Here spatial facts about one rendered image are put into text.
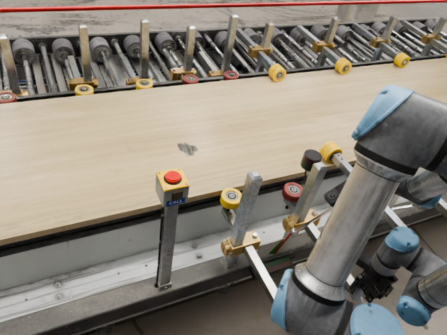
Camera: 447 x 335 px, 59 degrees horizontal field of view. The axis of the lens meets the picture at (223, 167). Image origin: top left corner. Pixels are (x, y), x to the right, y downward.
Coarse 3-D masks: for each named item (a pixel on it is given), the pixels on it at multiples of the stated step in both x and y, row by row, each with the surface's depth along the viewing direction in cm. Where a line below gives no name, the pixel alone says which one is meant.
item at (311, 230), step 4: (284, 200) 157; (288, 204) 155; (292, 204) 153; (296, 204) 153; (292, 208) 153; (312, 224) 147; (304, 228) 148; (308, 228) 146; (312, 228) 146; (316, 228) 146; (308, 232) 146; (312, 232) 144; (316, 232) 144; (312, 236) 144; (316, 236) 143; (312, 240) 145; (316, 240) 143; (348, 280) 131; (352, 280) 131; (348, 284) 131; (348, 288) 131
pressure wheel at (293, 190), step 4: (288, 184) 154; (292, 184) 154; (296, 184) 155; (284, 188) 152; (288, 188) 153; (292, 188) 153; (296, 188) 154; (300, 188) 153; (284, 192) 152; (288, 192) 151; (292, 192) 151; (296, 192) 152; (300, 192) 152; (284, 196) 152; (288, 196) 151; (292, 196) 150; (296, 196) 150; (288, 200) 152; (292, 200) 151; (296, 200) 151
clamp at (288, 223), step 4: (308, 212) 150; (308, 216) 148; (312, 216) 149; (316, 216) 149; (284, 220) 147; (288, 220) 145; (292, 220) 146; (308, 220) 147; (316, 220) 148; (284, 224) 147; (288, 224) 145; (292, 224) 145; (296, 224) 144; (300, 224) 145; (304, 224) 146; (316, 224) 150; (284, 228) 148; (288, 228) 145; (292, 228) 145; (296, 228) 146
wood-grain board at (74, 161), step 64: (384, 64) 248; (0, 128) 153; (64, 128) 159; (128, 128) 165; (192, 128) 172; (256, 128) 179; (320, 128) 186; (0, 192) 131; (64, 192) 135; (128, 192) 140; (192, 192) 144
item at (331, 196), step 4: (340, 184) 124; (344, 184) 123; (336, 188) 123; (340, 188) 123; (328, 192) 124; (332, 192) 123; (336, 192) 123; (340, 192) 122; (328, 196) 122; (332, 196) 122; (336, 196) 121; (328, 200) 122; (332, 200) 122; (336, 200) 121; (332, 204) 122
